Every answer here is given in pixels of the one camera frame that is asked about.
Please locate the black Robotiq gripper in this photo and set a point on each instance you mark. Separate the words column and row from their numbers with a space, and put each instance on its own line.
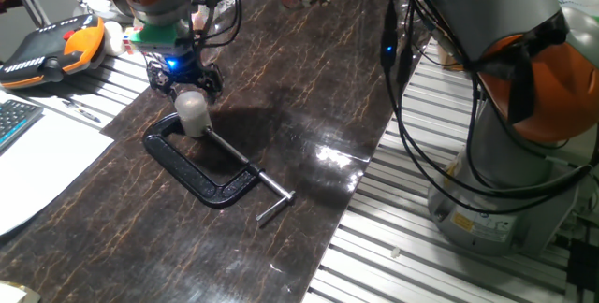
column 180, row 67

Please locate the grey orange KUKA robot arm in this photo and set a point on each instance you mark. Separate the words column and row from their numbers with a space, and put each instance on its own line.
column 486, row 8

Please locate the white translucent plastic jar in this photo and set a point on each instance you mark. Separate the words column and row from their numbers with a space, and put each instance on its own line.
column 195, row 123

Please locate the black C-clamp with steel screw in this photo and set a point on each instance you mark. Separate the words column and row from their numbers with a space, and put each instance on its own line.
column 187, row 172

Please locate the green flange adapter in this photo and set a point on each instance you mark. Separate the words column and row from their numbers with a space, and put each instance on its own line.
column 154, row 35

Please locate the white round object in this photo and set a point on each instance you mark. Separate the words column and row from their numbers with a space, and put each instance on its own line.
column 113, row 38

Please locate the dark brown marble pattern mat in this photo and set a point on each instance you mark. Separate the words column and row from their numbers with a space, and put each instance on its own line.
column 281, row 106

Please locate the dark pen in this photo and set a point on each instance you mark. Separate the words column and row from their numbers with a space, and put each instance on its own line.
column 82, row 112

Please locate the orange black teach pendant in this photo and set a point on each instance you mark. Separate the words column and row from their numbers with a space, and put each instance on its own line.
column 51, row 55

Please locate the large white paper sheet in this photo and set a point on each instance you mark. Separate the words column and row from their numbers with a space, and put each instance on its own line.
column 42, row 167

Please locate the black computer keyboard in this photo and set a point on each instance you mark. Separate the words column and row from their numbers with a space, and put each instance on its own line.
column 16, row 118

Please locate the tiny white plastic bit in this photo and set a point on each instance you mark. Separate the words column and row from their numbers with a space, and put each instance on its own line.
column 396, row 252

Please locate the gold foil box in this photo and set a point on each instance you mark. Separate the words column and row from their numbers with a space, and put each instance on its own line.
column 18, row 293

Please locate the white plastic bag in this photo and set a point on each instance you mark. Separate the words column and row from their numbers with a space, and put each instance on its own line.
column 585, row 3

